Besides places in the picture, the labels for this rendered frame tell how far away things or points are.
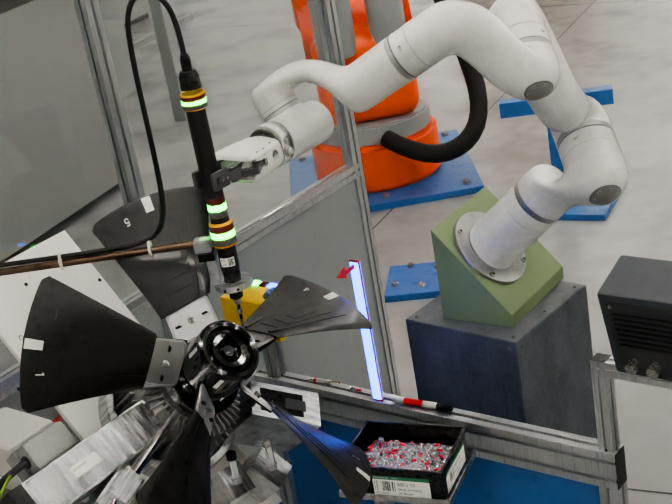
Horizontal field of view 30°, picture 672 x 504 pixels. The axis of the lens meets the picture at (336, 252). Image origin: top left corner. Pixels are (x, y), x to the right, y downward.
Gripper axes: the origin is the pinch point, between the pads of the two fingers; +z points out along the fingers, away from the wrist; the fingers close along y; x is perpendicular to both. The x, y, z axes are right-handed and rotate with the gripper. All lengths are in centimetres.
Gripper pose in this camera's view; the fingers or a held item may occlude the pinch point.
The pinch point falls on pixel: (210, 178)
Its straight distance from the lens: 221.4
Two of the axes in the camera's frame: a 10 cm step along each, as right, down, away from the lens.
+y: -7.9, -1.1, 6.0
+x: -1.6, -9.1, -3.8
